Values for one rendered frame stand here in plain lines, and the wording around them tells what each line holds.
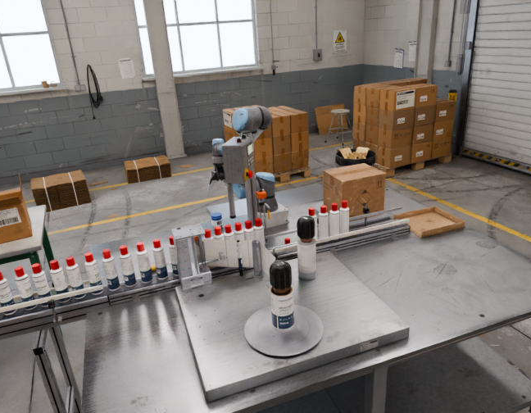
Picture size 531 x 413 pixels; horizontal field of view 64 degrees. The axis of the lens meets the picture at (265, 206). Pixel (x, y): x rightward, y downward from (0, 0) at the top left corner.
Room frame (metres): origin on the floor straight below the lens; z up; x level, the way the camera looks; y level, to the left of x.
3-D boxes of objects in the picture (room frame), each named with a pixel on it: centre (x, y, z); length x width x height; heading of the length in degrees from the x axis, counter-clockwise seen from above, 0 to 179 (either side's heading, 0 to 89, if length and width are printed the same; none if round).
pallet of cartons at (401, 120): (5.98, -2.02, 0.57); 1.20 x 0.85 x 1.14; 114
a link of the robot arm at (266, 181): (2.46, 0.00, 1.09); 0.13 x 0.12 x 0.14; 120
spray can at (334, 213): (2.08, -0.37, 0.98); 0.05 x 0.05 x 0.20
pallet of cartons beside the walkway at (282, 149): (6.05, -0.05, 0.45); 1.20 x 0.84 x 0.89; 24
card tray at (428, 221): (2.28, -0.96, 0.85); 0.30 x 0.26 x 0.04; 108
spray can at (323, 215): (2.06, -0.30, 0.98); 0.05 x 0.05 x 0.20
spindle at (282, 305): (1.34, -0.04, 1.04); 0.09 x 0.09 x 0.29
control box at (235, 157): (2.01, 0.11, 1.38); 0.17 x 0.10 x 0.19; 163
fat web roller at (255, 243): (1.74, 0.06, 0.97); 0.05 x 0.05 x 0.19
